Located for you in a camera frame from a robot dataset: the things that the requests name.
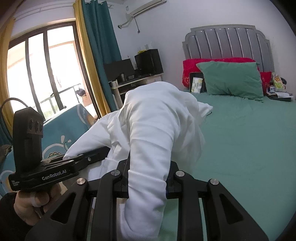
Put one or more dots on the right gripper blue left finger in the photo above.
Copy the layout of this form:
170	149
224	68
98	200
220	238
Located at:
115	182

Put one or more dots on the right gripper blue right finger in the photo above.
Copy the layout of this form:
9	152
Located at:
180	184

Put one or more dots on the white hooded jacket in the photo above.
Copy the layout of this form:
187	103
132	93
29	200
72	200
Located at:
157	124

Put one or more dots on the person's left hand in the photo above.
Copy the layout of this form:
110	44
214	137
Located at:
26	204

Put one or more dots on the teal patterned table cloth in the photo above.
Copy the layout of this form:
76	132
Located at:
59	132

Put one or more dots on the green bed with sheet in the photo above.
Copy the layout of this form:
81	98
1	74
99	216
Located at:
250	148

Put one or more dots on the wooden desk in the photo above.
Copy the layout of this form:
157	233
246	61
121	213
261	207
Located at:
120	89

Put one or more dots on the tablet with box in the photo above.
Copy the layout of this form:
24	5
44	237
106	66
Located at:
197	82

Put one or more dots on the black computer monitor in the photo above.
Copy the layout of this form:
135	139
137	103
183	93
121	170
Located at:
115	69

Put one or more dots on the black computer tower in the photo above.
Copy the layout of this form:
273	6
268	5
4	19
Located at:
149	62

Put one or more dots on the green pillow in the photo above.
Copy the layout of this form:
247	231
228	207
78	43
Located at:
236	79

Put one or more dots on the pile of books and snacks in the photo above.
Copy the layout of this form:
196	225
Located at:
277	89

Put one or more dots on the teal curtain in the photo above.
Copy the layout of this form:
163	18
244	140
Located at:
102	41

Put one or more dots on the small red pillow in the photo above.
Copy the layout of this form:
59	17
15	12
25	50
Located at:
266	79

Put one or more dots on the grey padded headboard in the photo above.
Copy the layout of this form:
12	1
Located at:
229	41

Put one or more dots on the yellow curtain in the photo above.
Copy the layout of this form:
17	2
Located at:
100	100

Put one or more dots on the white air conditioner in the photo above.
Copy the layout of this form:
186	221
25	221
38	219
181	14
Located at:
135	8

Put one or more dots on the window frame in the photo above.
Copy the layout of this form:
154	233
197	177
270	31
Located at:
46	70

